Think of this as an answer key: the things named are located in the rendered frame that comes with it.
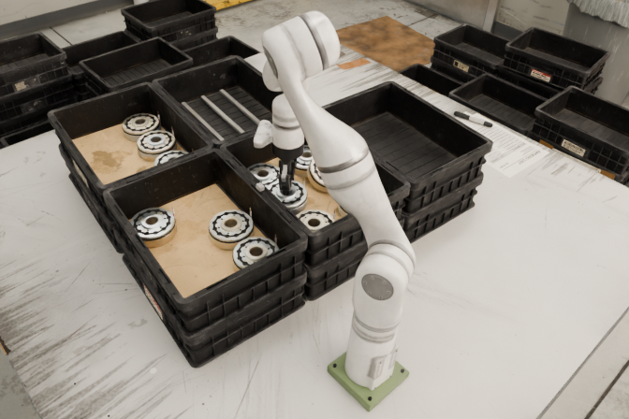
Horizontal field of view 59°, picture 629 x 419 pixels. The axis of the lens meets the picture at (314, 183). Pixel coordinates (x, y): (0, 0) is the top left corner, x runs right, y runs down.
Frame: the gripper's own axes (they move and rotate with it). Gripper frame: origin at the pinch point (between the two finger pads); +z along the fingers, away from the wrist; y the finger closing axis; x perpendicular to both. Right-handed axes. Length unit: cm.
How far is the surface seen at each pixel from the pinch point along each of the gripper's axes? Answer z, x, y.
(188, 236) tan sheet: 4.5, 20.8, -16.2
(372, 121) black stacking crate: 4.4, -19.3, 39.5
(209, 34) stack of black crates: 41, 69, 163
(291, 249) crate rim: -5.6, -5.0, -26.0
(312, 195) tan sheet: 4.4, -5.8, 2.7
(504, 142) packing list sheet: 17, -64, 53
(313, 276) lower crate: 7.1, -9.2, -21.6
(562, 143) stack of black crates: 37, -95, 86
